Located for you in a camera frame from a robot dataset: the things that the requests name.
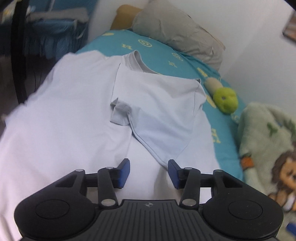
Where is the white t-shirt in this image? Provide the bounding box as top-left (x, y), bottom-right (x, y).
top-left (1, 51), bottom-right (219, 240)

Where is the teal patterned bed sheet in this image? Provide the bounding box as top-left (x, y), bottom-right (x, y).
top-left (78, 30), bottom-right (245, 180)

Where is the green plush toy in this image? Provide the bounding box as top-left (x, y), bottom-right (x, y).
top-left (204, 77), bottom-right (238, 114)

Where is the green cartoon lion blanket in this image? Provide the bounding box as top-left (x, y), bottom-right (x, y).
top-left (237, 101), bottom-right (296, 212)

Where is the grey pillow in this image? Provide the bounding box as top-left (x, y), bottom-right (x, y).
top-left (132, 1), bottom-right (225, 71)

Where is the yellow-brown cushion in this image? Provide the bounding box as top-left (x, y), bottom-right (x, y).
top-left (110, 4), bottom-right (142, 30)

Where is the blue office chair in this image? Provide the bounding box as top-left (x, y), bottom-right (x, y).
top-left (0, 0), bottom-right (98, 61)

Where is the framed dark floral painting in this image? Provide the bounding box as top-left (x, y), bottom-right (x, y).
top-left (282, 11), bottom-right (296, 42)

